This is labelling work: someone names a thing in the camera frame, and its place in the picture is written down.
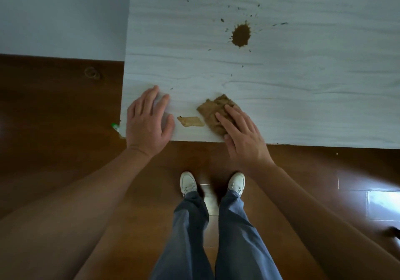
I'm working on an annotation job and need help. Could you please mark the person's left forearm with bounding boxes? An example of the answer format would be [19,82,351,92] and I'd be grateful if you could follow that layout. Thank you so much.
[0,147,157,280]

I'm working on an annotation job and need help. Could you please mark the person's white shoe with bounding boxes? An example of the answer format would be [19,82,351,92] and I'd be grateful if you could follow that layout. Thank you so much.
[227,172,246,197]
[180,171,198,198]

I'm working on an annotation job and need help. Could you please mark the blue-grey trousers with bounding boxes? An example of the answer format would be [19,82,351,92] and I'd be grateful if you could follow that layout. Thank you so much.
[149,190,283,280]

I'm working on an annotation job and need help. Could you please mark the person's right hand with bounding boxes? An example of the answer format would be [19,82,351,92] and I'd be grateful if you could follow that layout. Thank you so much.
[215,104,276,173]

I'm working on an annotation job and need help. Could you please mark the person's left white shoe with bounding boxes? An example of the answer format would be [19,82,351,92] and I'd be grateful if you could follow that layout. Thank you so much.
[180,171,198,198]

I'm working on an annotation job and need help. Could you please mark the brown soaked tissue wad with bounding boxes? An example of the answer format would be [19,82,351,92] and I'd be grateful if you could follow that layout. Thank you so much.
[196,94,242,137]

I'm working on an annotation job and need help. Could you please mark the small brown stained tissue piece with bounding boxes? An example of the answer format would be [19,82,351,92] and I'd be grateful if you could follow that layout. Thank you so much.
[177,116,205,128]

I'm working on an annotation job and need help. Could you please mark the person's right white shoe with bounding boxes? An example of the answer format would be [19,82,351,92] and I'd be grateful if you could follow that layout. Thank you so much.
[227,172,246,197]

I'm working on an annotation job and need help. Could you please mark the person's right forearm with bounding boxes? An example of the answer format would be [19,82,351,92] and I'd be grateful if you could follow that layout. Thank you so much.
[247,162,400,280]

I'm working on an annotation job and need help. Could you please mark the brown liquid spill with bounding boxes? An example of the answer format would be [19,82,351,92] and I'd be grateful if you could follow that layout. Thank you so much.
[231,23,252,48]

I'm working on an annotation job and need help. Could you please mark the person's left hand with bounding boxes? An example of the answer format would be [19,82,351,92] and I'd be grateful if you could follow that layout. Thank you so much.
[126,85,175,159]

